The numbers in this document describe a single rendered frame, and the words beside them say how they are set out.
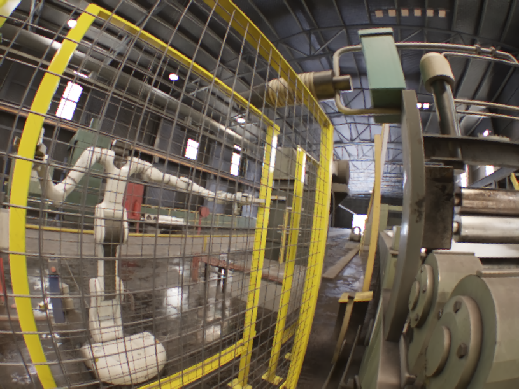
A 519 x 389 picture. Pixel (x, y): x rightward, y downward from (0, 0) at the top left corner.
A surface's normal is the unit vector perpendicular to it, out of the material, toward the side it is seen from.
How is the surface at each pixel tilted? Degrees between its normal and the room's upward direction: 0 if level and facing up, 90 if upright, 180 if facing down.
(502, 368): 73
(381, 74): 90
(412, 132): 90
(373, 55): 90
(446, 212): 90
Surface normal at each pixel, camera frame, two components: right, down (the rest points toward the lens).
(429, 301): -0.50, -0.25
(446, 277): -0.32, -0.74
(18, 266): 0.83, 0.04
